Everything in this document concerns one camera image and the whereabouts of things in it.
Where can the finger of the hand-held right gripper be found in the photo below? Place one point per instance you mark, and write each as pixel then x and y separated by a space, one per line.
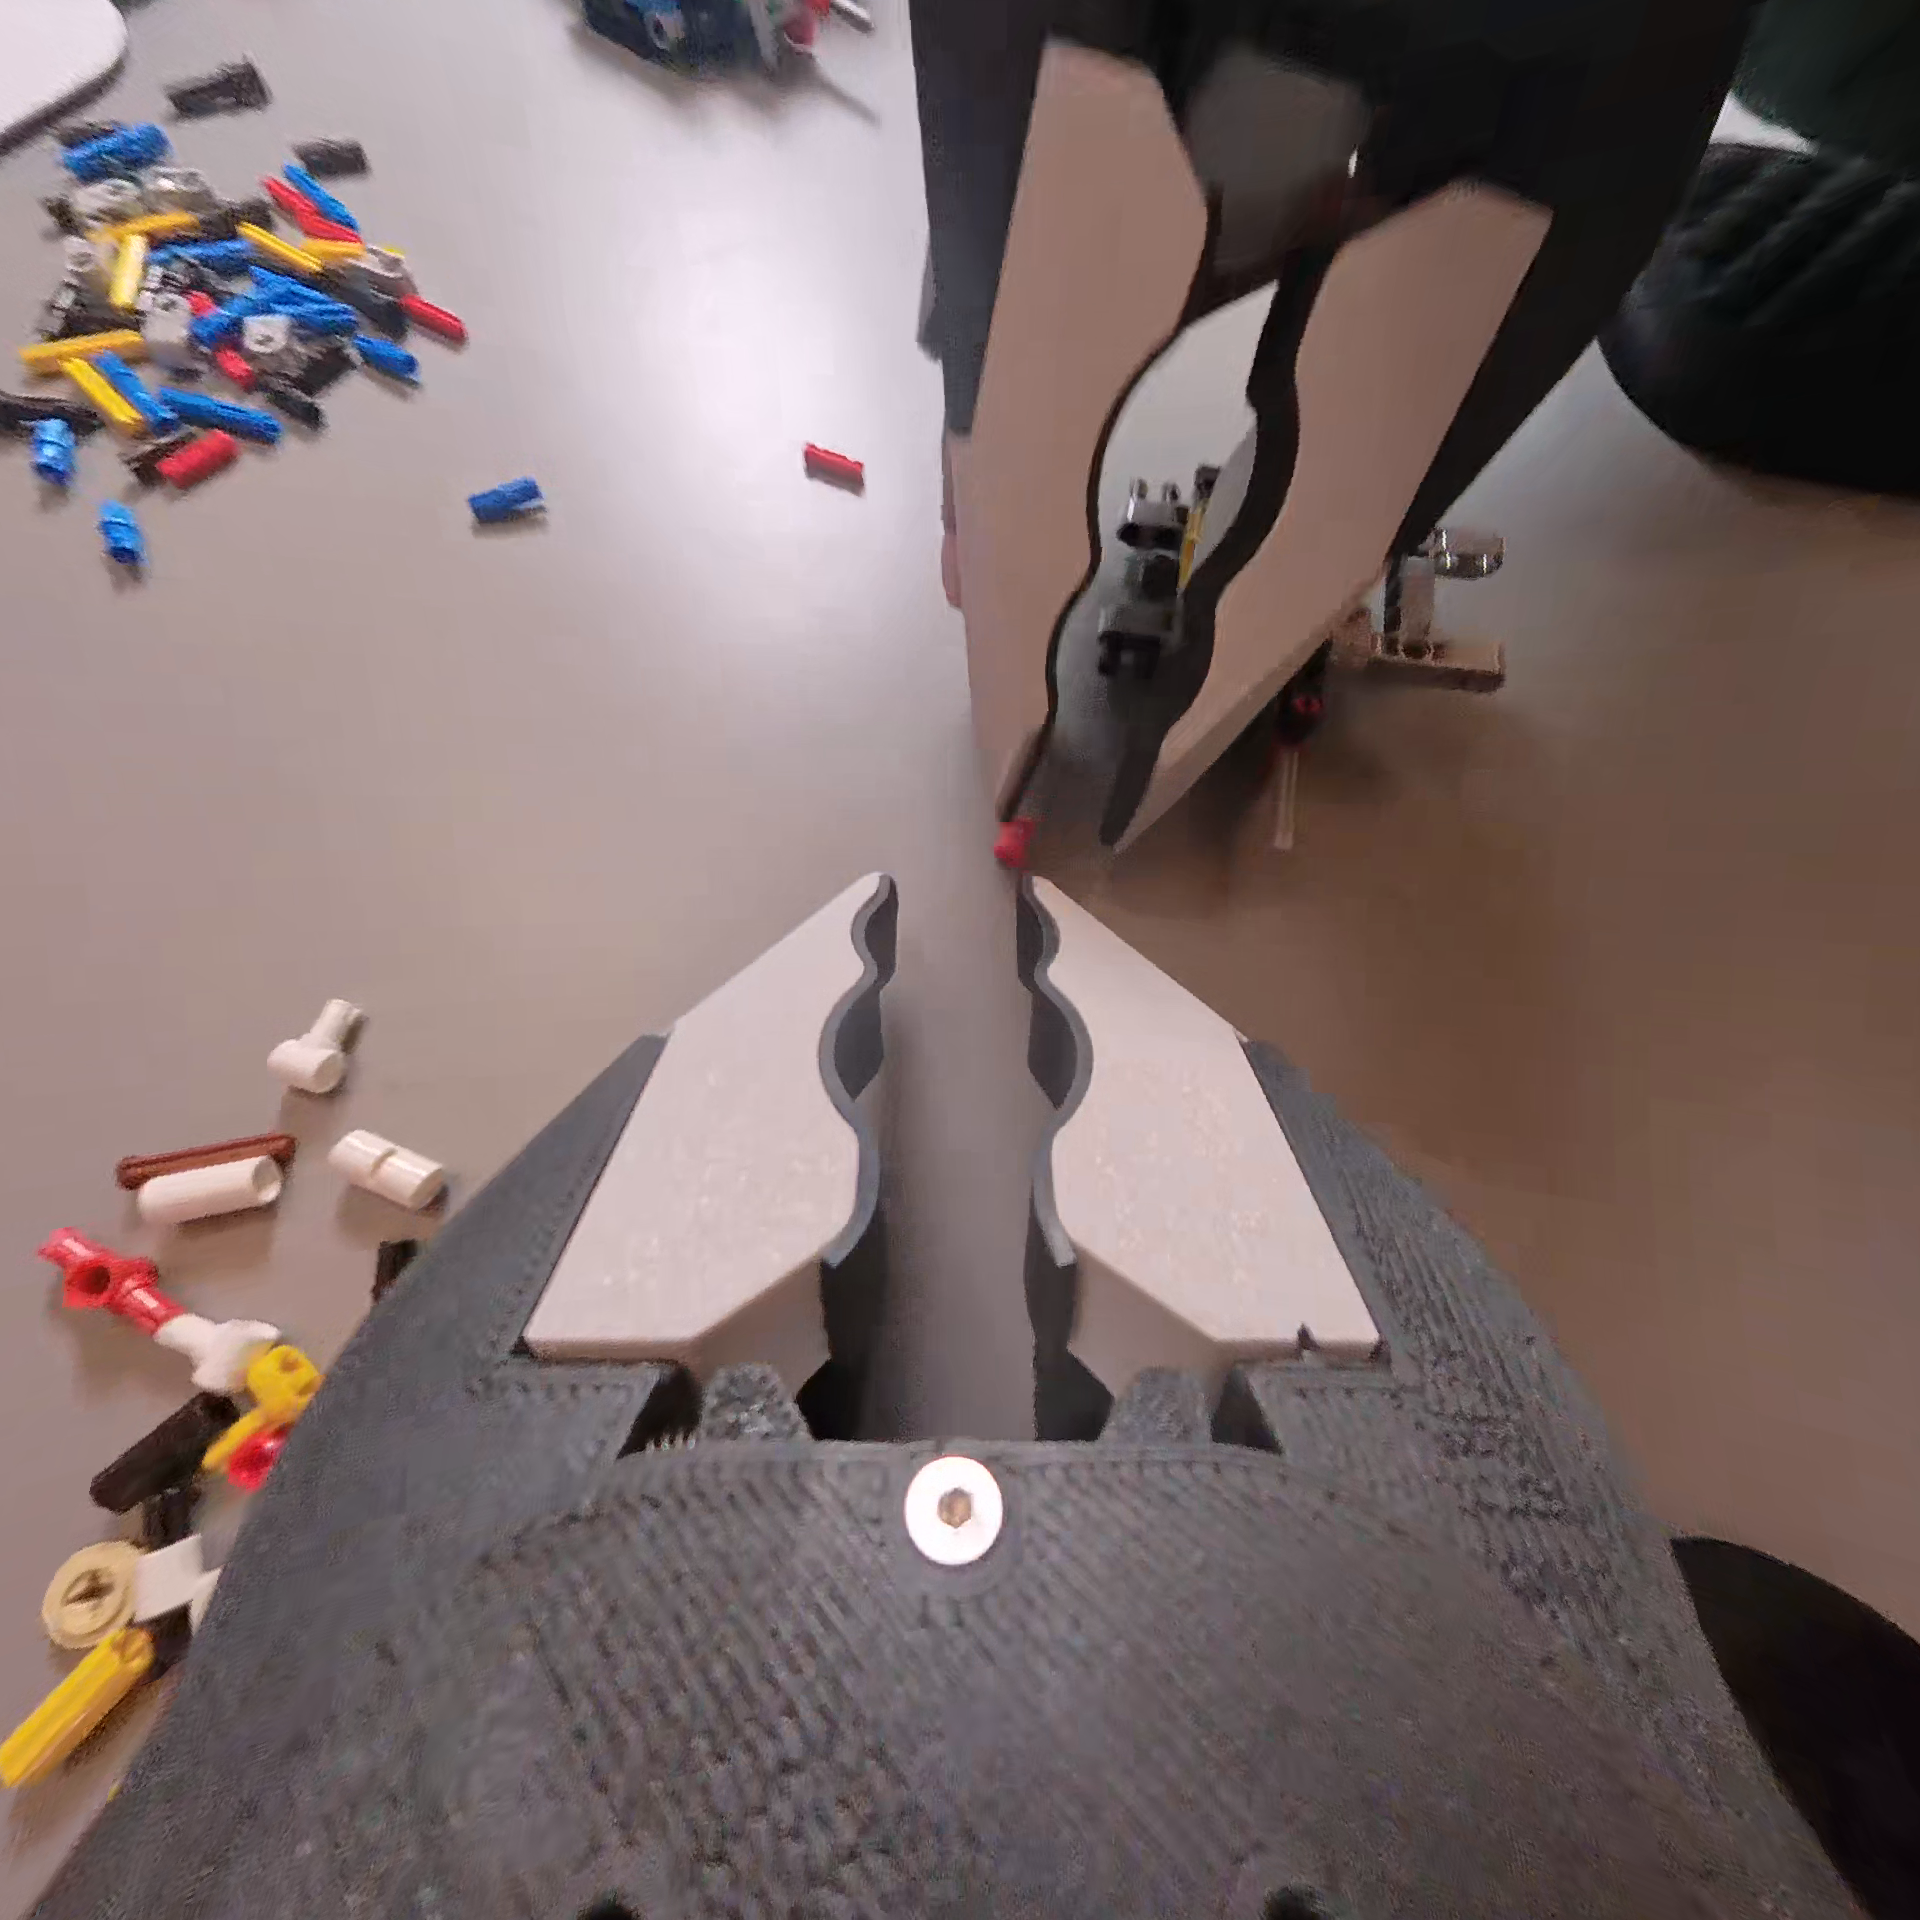
pixel 1050 301
pixel 1394 389

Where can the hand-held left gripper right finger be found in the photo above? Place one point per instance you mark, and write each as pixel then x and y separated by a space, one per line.
pixel 1201 1184

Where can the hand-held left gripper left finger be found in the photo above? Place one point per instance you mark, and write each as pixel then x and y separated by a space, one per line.
pixel 705 1172

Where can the grey lego gear assembly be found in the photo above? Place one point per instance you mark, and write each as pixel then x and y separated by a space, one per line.
pixel 1441 652

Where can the grey lego axle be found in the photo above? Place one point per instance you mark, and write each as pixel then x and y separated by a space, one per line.
pixel 1290 810

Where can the red lego bush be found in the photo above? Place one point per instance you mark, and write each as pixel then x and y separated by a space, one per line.
pixel 1017 840

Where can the person's right forearm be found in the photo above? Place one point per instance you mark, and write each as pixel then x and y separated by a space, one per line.
pixel 1839 61

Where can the red lego pin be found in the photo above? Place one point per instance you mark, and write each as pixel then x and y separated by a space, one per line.
pixel 833 464

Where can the lego car chassis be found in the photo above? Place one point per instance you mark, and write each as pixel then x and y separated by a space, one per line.
pixel 705 30

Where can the cluster of white lego connectors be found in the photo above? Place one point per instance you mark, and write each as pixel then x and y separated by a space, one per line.
pixel 194 1194

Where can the blue lego pin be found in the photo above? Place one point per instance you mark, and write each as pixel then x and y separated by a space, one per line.
pixel 506 498

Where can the pile of coloured lego pins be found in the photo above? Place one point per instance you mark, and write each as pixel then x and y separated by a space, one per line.
pixel 194 301

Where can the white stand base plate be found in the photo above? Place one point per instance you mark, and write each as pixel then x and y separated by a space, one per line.
pixel 53 61

